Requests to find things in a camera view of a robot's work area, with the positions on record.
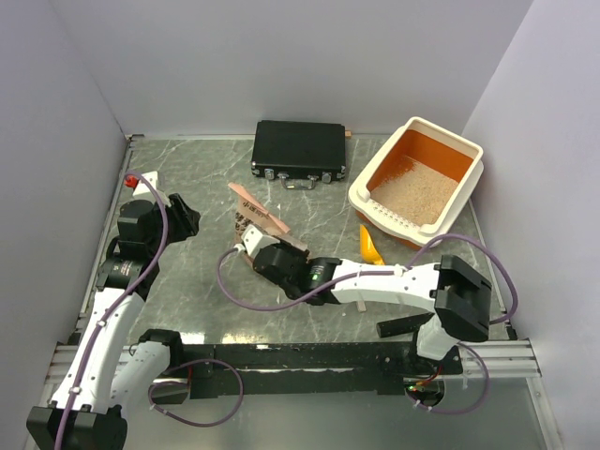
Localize black carrying case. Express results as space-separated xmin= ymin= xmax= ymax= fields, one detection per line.
xmin=250 ymin=120 xmax=348 ymax=190

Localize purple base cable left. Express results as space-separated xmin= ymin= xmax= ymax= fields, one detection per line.
xmin=147 ymin=360 xmax=245 ymax=429

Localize yellow plastic litter scoop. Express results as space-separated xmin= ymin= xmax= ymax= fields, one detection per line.
xmin=359 ymin=225 xmax=385 ymax=265

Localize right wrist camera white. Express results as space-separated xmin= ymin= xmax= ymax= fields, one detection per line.
xmin=234 ymin=225 xmax=280 ymax=259

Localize cream orange litter box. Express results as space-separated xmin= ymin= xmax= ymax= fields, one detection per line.
xmin=348 ymin=116 xmax=484 ymax=249

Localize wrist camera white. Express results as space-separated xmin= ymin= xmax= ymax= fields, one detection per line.
xmin=124 ymin=171 xmax=168 ymax=203
xmin=234 ymin=225 xmax=280 ymax=259

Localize pink cat litter bag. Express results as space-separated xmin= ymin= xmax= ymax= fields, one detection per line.
xmin=228 ymin=182 xmax=308 ymax=265

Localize black speckled microphone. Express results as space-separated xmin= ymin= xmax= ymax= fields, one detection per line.
xmin=376 ymin=313 xmax=433 ymax=338

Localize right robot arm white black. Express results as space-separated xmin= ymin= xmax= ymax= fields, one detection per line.
xmin=250 ymin=242 xmax=491 ymax=374

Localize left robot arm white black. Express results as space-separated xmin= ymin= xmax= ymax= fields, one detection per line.
xmin=26 ymin=193 xmax=201 ymax=449

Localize clean litter granules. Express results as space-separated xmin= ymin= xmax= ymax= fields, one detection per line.
xmin=371 ymin=158 xmax=458 ymax=226

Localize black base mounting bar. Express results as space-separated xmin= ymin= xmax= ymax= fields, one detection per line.
xmin=158 ymin=341 xmax=463 ymax=399

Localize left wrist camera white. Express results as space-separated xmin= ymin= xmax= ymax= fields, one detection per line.
xmin=124 ymin=171 xmax=168 ymax=203

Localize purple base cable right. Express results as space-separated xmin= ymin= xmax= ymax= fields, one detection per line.
xmin=405 ymin=344 xmax=491 ymax=418

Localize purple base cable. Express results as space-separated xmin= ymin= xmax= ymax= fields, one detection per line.
xmin=405 ymin=344 xmax=491 ymax=418
xmin=147 ymin=360 xmax=245 ymax=429

